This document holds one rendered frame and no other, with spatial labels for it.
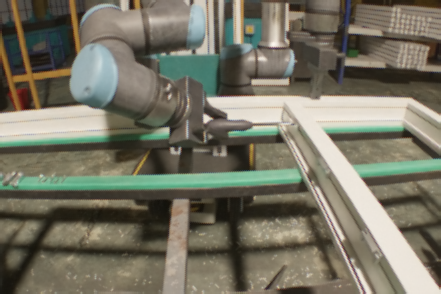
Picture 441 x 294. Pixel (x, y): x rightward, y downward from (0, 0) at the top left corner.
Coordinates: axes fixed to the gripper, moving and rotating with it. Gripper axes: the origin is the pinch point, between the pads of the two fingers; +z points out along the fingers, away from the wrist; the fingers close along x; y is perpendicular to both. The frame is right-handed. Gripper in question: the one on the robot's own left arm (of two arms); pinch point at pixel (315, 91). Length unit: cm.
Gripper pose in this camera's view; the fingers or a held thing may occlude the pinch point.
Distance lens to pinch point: 82.2
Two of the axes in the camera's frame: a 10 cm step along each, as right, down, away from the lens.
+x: -0.5, -4.8, 8.7
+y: 10.0, -0.4, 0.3
